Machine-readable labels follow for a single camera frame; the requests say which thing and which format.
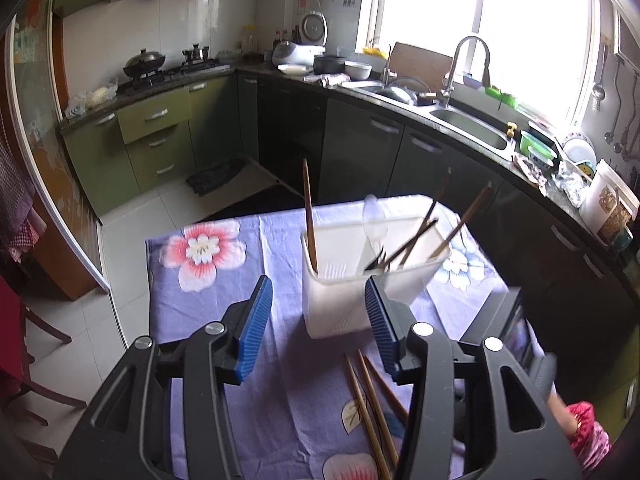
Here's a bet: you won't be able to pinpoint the stacked white plates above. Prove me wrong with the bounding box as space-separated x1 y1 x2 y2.
560 132 598 176

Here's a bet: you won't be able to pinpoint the sliding glass door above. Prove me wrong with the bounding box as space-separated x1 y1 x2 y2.
5 0 112 293

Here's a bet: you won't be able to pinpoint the red wooden chair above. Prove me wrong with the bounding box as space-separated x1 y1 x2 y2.
0 270 88 461

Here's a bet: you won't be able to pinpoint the steel double sink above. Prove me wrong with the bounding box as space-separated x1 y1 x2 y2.
342 80 517 161

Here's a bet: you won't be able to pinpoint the dark base cabinets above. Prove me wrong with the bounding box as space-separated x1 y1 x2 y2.
237 72 640 441

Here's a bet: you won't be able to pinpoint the white printed container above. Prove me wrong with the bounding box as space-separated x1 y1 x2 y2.
582 159 640 246

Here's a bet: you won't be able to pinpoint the clear plastic spoon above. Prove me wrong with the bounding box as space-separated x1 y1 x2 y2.
361 194 390 271

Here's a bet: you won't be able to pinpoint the small steel pot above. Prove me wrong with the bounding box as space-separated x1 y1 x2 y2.
181 44 211 65

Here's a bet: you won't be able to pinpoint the green base cabinets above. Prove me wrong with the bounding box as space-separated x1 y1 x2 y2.
60 75 240 218

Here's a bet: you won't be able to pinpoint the kitchen window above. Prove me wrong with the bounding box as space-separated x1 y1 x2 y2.
357 0 601 131

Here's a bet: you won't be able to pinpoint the dark floor mat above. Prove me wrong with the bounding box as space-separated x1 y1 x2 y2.
185 157 248 197

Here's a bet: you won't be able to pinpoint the wooden cutting board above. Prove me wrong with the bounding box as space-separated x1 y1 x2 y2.
387 41 456 92

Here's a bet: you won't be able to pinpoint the green plastic bowl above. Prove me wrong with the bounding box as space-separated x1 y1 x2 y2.
519 130 558 168

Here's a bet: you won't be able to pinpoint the green plastic basket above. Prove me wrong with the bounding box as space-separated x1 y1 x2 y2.
484 85 518 108

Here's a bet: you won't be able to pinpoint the small steel faucet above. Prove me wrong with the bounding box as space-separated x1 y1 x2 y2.
380 42 396 86

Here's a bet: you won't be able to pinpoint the purple floral tablecloth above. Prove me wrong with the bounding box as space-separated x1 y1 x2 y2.
145 194 546 480

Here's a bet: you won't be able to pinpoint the black gas stove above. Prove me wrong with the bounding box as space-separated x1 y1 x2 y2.
117 59 231 96

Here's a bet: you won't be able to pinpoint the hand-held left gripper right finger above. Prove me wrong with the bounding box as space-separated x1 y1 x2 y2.
364 277 583 480

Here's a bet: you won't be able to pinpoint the black wok with lid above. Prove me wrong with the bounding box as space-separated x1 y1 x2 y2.
123 48 166 78

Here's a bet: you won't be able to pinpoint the dark brown chopstick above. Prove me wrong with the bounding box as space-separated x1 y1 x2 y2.
302 158 319 273
430 182 493 260

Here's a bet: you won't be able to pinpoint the white plastic bags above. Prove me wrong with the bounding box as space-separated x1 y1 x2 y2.
65 77 118 118

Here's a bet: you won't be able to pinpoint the patterned cloth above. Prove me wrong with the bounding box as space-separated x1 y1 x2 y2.
512 154 551 196

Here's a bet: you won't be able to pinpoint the dark sauce bottles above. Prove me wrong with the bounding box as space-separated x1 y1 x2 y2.
272 25 302 48

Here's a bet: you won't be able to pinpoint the person's right forearm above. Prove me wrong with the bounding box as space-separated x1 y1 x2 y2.
547 391 613 472

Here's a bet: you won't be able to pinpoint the white plastic utensil holder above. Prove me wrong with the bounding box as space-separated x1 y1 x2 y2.
300 215 453 340

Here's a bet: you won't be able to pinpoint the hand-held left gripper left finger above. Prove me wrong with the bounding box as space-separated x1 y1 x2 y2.
55 275 274 480

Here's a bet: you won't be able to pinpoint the white rice cooker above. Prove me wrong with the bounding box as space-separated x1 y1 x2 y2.
272 11 329 67

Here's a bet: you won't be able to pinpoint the grey dish rag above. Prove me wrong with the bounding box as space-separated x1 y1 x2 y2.
304 73 351 88

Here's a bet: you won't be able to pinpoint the black cooking pot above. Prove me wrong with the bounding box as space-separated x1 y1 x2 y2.
313 54 348 75

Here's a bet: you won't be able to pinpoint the tall steel faucet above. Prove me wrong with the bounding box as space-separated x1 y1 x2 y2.
440 35 492 108

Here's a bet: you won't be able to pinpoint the black chopstick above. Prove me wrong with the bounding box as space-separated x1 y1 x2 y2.
367 218 440 271
397 167 453 267

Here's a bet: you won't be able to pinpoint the black pan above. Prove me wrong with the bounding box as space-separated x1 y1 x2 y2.
382 76 431 106

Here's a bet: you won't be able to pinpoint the hanging metal ladle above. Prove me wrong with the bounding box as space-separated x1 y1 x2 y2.
592 42 608 113
605 55 626 153
622 67 640 161

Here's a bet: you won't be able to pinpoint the black fork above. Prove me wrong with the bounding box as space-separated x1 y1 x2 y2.
364 240 401 272

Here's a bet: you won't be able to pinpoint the crumpled foil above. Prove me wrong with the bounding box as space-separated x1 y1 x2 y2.
552 160 593 208

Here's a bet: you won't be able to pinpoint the checked apron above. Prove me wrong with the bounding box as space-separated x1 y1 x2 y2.
0 135 43 261

